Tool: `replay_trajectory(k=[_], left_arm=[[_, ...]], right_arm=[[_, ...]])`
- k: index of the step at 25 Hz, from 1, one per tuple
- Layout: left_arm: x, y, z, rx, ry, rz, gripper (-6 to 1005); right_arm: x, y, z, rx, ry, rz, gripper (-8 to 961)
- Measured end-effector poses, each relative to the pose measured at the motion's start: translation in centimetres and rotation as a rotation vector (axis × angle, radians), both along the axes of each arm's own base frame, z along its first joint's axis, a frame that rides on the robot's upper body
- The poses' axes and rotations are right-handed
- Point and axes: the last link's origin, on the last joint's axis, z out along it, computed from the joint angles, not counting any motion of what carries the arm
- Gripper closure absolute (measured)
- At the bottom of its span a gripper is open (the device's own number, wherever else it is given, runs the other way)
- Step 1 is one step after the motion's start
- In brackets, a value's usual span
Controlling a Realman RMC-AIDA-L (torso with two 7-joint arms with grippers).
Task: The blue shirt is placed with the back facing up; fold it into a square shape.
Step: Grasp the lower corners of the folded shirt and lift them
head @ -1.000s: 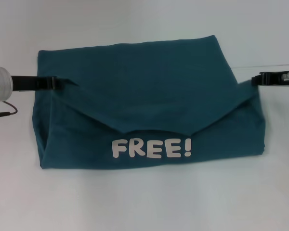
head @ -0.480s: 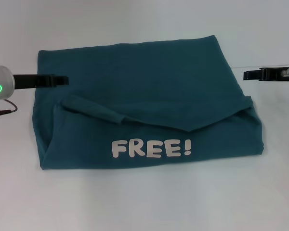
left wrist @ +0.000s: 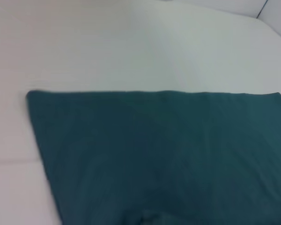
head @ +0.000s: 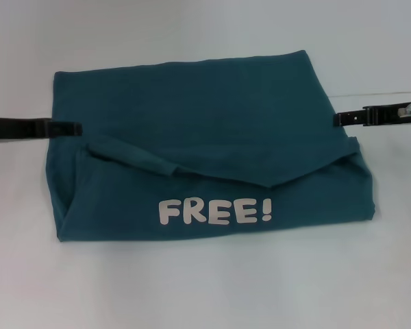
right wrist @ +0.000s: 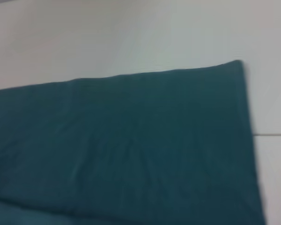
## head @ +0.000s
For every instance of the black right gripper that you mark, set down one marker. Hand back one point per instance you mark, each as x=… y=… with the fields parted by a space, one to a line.
x=383 y=116

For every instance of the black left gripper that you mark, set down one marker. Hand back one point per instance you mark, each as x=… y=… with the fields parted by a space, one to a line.
x=17 y=128

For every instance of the teal blue t-shirt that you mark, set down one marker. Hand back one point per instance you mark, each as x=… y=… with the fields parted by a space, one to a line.
x=192 y=103

